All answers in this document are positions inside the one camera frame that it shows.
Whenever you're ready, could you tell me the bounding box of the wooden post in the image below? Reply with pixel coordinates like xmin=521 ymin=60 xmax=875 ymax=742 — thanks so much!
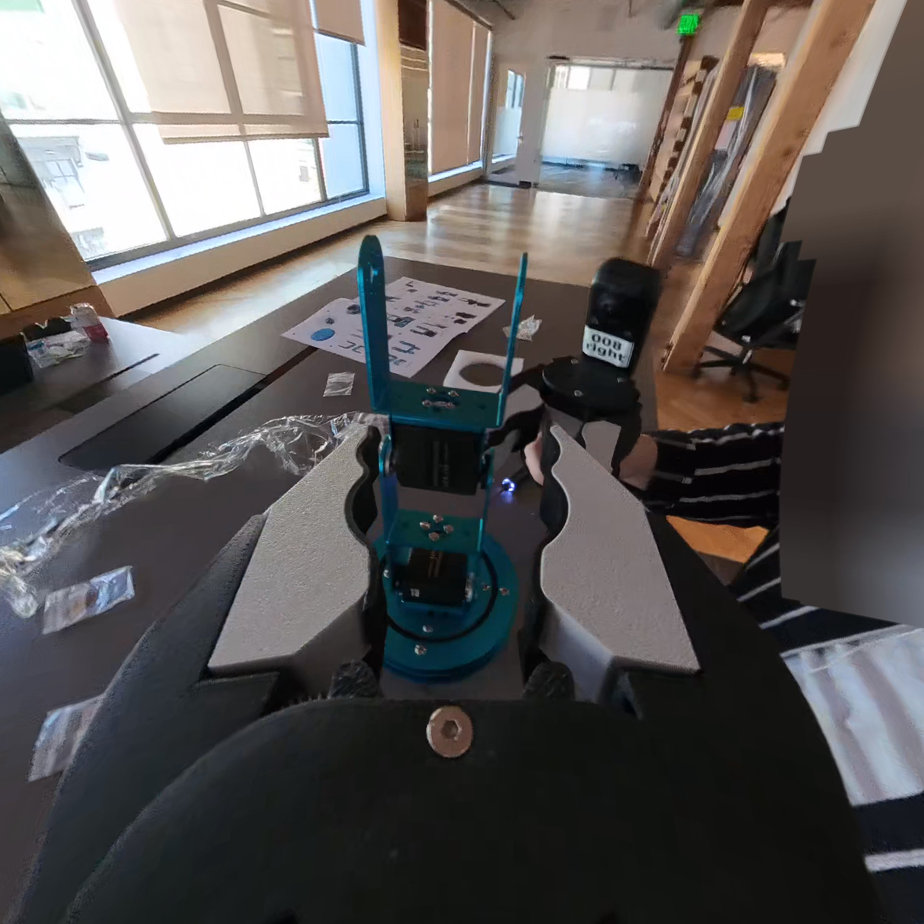
xmin=374 ymin=0 xmax=432 ymax=222

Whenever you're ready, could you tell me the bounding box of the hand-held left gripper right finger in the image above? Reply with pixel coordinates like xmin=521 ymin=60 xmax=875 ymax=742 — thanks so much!
xmin=536 ymin=423 xmax=701 ymax=695

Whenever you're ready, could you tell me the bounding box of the cardboard box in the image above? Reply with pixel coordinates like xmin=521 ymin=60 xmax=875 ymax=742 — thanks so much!
xmin=0 ymin=115 xmax=96 ymax=315

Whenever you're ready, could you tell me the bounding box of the clear bag with dark parts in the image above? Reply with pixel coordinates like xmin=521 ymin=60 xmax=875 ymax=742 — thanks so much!
xmin=42 ymin=565 xmax=137 ymax=635

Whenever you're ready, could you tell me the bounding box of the blue toy robot arm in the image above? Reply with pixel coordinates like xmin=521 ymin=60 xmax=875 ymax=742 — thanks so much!
xmin=357 ymin=234 xmax=529 ymax=683

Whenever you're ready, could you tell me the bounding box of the frosted glass partition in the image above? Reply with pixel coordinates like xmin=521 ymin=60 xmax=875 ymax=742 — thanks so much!
xmin=540 ymin=56 xmax=674 ymax=168

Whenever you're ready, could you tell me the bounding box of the person's right forearm striped sleeve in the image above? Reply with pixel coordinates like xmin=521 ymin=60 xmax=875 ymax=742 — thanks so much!
xmin=641 ymin=424 xmax=789 ymax=529

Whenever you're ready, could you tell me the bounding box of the neighbouring dark desk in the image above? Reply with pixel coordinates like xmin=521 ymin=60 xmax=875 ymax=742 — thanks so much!
xmin=0 ymin=314 xmax=163 ymax=452

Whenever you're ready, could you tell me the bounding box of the large window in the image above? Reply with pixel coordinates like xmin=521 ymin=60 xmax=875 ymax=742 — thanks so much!
xmin=0 ymin=0 xmax=371 ymax=266

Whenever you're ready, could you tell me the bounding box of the red white small packet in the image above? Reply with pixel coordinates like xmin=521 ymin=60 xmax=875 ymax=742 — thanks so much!
xmin=68 ymin=303 xmax=111 ymax=345

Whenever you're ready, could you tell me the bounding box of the slanted wooden beam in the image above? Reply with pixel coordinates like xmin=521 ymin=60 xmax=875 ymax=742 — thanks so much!
xmin=663 ymin=0 xmax=880 ymax=374
xmin=644 ymin=0 xmax=775 ymax=270

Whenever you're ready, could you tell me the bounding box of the black bag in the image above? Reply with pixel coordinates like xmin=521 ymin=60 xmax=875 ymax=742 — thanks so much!
xmin=0 ymin=334 xmax=35 ymax=397

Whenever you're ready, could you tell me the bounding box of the crumpled clear plastic wrap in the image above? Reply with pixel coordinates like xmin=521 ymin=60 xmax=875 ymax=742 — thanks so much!
xmin=0 ymin=410 xmax=371 ymax=618

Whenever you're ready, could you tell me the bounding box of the beige roller blind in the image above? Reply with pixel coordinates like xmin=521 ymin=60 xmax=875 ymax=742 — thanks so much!
xmin=114 ymin=0 xmax=331 ymax=144
xmin=428 ymin=0 xmax=493 ymax=176

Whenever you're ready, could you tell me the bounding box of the person's striped shirt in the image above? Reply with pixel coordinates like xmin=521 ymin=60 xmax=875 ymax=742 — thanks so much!
xmin=729 ymin=530 xmax=924 ymax=924

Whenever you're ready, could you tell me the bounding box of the black office chair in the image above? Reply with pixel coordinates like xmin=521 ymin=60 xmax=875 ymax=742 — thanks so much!
xmin=692 ymin=205 xmax=815 ymax=403

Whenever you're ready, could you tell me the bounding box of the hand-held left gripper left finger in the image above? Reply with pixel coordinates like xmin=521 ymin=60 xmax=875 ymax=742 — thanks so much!
xmin=208 ymin=422 xmax=387 ymax=683

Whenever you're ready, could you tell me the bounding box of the printed instruction sheet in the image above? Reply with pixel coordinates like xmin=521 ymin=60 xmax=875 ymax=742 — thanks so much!
xmin=282 ymin=276 xmax=506 ymax=381

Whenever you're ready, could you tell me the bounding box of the white square paper ring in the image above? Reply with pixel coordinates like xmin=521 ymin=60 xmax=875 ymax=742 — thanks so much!
xmin=442 ymin=350 xmax=526 ymax=392

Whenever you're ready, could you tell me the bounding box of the person's right hand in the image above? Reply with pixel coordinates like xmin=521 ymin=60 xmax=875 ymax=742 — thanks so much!
xmin=523 ymin=433 xmax=659 ymax=492

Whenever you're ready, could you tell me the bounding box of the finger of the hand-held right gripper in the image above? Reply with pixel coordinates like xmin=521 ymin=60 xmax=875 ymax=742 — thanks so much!
xmin=487 ymin=403 xmax=550 ymax=452
xmin=501 ymin=357 xmax=560 ymax=398

